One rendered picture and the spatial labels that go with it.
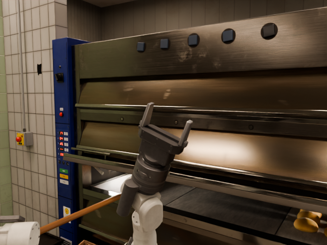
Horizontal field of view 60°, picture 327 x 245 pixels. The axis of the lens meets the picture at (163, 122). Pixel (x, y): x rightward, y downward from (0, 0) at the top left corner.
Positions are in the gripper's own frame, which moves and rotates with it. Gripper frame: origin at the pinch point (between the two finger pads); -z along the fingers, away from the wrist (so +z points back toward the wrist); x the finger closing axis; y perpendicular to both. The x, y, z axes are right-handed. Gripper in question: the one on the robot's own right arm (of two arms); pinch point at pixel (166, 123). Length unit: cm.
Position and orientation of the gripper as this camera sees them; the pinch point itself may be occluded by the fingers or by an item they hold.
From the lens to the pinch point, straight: 68.3
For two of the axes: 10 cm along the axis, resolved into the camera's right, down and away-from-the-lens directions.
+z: -2.8, 8.9, 3.6
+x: -8.5, -4.1, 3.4
